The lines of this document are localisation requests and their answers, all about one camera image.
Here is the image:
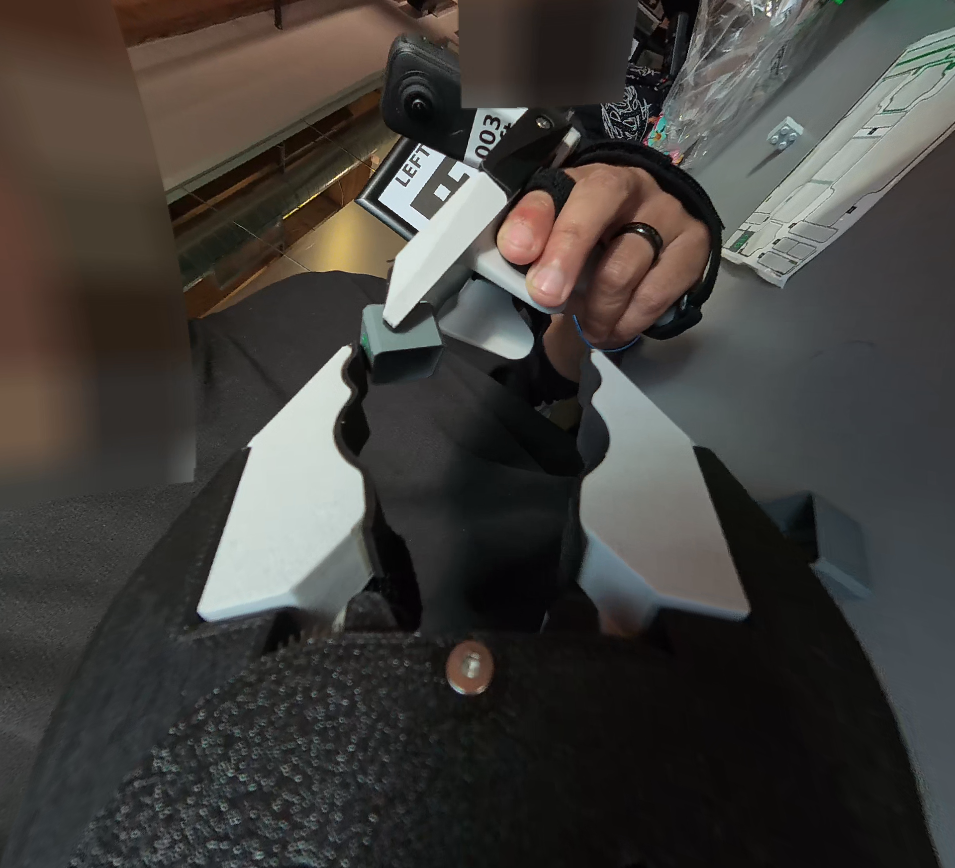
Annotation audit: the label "person's left hand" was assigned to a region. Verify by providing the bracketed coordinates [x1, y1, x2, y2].
[496, 161, 711, 354]

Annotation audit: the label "clear plastic bags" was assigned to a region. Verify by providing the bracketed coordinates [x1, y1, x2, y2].
[660, 0, 831, 170]

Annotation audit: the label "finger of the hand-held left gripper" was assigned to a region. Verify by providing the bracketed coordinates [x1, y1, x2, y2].
[382, 173, 517, 332]
[439, 277, 538, 363]

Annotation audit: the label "white printed sheet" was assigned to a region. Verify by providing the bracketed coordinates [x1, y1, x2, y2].
[720, 29, 955, 287]

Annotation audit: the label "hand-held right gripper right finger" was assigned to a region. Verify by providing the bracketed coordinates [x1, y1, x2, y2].
[576, 348, 752, 636]

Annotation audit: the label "black wrist strap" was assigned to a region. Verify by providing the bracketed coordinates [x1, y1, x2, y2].
[574, 139, 726, 341]

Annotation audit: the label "black finger ring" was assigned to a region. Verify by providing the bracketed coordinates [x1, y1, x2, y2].
[609, 221, 664, 265]

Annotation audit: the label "grey lego panel piece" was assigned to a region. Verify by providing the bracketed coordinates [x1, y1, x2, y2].
[360, 309, 443, 385]
[768, 491, 874, 601]

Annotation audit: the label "person's dark grey shirt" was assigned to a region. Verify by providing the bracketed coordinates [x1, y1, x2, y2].
[0, 270, 590, 757]

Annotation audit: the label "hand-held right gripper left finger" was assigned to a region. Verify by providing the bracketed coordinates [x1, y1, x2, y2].
[196, 343, 376, 626]

